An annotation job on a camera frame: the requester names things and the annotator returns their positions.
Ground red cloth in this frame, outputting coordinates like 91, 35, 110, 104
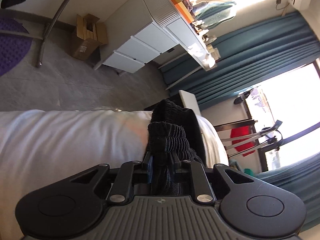
229, 126, 257, 158

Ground white bedside stool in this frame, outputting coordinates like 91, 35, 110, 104
179, 90, 201, 116

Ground left teal curtain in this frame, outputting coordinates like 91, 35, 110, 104
161, 11, 319, 110

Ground window with dark frame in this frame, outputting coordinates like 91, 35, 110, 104
246, 62, 319, 171

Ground orange box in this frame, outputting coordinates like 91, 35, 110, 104
171, 0, 194, 23

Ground black folded board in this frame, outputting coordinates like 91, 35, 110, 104
214, 119, 257, 132

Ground grey metal tube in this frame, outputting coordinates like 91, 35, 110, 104
35, 0, 87, 68

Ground white dressing table with drawers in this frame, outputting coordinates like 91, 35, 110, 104
94, 0, 215, 73

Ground wavy vanity mirror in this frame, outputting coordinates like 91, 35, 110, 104
191, 0, 237, 30

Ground purple mat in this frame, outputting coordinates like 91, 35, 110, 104
0, 17, 32, 76

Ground cardboard box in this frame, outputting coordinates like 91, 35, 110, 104
70, 14, 108, 61

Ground pink tie-dye bed sheet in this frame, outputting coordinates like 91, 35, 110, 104
0, 108, 230, 240

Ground black pants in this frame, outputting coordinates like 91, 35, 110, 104
146, 99, 206, 196

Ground teal curtain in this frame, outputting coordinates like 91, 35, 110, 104
255, 153, 320, 232
161, 11, 319, 110

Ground green garment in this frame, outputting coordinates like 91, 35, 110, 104
243, 168, 254, 177

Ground right teal curtain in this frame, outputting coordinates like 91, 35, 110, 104
255, 153, 320, 232

